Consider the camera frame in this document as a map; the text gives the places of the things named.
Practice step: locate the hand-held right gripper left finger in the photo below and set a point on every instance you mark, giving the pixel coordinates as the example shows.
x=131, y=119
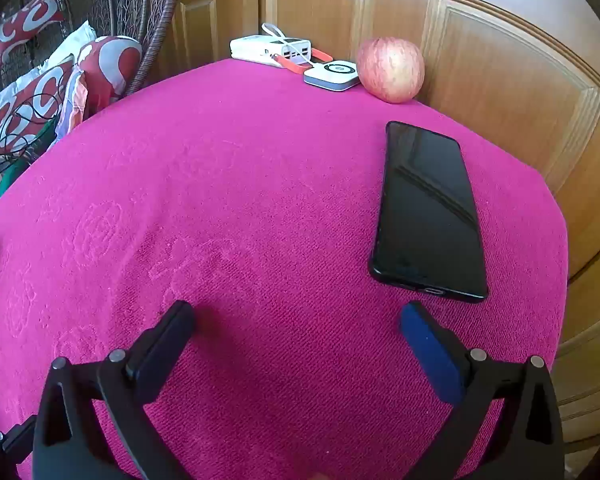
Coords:
x=165, y=345

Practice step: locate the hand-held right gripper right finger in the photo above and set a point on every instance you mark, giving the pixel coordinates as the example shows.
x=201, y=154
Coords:
x=430, y=350

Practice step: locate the black smartphone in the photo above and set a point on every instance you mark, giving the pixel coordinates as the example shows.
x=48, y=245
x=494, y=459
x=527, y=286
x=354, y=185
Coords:
x=430, y=210

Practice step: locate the pink tablecloth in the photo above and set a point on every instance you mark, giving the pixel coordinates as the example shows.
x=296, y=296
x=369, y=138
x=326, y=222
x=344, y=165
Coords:
x=255, y=210

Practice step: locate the green pouch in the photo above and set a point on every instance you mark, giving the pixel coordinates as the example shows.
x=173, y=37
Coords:
x=15, y=172

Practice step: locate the plaid cushion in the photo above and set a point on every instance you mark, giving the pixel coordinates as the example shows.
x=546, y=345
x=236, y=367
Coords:
x=72, y=105

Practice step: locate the square red white cushion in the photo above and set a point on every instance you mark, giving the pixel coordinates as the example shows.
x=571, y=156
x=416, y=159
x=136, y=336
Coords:
x=25, y=105

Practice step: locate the red apple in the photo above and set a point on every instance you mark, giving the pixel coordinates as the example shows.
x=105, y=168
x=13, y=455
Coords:
x=390, y=70

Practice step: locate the round red white cushion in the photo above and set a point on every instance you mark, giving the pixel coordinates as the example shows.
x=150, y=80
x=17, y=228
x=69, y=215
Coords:
x=110, y=60

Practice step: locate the wooden door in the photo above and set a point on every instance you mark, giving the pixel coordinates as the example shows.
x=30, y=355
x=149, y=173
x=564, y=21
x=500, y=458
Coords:
x=505, y=60

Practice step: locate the white pillow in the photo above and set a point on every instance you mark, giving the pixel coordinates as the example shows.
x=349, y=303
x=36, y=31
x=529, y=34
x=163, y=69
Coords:
x=80, y=35

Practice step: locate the wicker hanging chair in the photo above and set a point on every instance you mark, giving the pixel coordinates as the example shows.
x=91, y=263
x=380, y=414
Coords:
x=155, y=20

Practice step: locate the small red white cushion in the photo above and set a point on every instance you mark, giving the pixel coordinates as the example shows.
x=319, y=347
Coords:
x=30, y=15

